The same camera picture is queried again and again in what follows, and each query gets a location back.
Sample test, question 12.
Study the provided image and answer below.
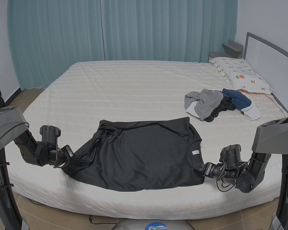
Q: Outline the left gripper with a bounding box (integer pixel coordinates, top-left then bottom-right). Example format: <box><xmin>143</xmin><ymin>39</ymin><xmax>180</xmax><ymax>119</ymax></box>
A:
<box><xmin>52</xmin><ymin>145</ymin><xmax>74</xmax><ymax>169</ymax></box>

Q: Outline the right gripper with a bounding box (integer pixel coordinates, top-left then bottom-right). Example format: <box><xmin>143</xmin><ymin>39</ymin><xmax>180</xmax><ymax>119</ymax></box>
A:
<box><xmin>199</xmin><ymin>162</ymin><xmax>232</xmax><ymax>181</ymax></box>

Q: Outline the black T-shirt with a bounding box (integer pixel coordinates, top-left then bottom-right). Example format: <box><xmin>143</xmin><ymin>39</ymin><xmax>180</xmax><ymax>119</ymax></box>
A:
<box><xmin>62</xmin><ymin>117</ymin><xmax>205</xmax><ymax>192</ymax></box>

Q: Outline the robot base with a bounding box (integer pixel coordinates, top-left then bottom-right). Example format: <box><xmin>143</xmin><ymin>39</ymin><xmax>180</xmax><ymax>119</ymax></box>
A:
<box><xmin>112</xmin><ymin>220</ymin><xmax>192</xmax><ymax>230</ymax></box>

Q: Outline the pile of clothes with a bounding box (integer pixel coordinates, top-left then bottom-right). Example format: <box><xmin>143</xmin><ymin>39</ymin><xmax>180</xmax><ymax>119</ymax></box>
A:
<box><xmin>184</xmin><ymin>88</ymin><xmax>261</xmax><ymax>123</ymax></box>

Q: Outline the bed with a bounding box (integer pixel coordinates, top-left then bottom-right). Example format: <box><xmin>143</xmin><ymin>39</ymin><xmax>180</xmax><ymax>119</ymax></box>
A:
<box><xmin>4</xmin><ymin>32</ymin><xmax>288</xmax><ymax>220</ymax></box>

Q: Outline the white printed pillow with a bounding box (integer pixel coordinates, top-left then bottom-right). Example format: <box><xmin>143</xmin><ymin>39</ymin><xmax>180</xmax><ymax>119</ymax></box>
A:
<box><xmin>211</xmin><ymin>57</ymin><xmax>273</xmax><ymax>95</ymax></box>

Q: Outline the grey bedside table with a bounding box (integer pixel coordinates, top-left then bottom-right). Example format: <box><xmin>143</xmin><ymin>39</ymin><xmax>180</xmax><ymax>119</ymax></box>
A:
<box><xmin>209</xmin><ymin>39</ymin><xmax>243</xmax><ymax>63</ymax></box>

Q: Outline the blue-green curtain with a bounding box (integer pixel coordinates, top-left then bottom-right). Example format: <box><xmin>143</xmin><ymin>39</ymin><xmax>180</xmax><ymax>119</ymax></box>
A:
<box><xmin>7</xmin><ymin>0</ymin><xmax>238</xmax><ymax>89</ymax></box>

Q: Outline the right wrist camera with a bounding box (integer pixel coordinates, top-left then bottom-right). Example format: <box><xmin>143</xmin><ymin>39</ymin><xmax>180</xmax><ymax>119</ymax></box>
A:
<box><xmin>219</xmin><ymin>148</ymin><xmax>228</xmax><ymax>163</ymax></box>

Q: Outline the black cable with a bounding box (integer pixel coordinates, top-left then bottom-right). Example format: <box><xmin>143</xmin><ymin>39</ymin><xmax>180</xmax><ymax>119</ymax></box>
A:
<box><xmin>89</xmin><ymin>215</ymin><xmax>104</xmax><ymax>225</ymax></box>
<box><xmin>0</xmin><ymin>122</ymin><xmax>30</xmax><ymax>151</ymax></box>

